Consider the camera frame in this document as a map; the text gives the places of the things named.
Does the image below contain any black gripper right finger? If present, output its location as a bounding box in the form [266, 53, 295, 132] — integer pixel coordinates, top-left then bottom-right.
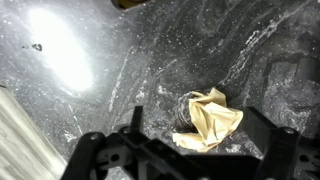
[240, 107, 320, 180]

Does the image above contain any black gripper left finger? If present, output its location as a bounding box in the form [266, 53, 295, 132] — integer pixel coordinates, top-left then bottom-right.
[61, 106, 207, 180]

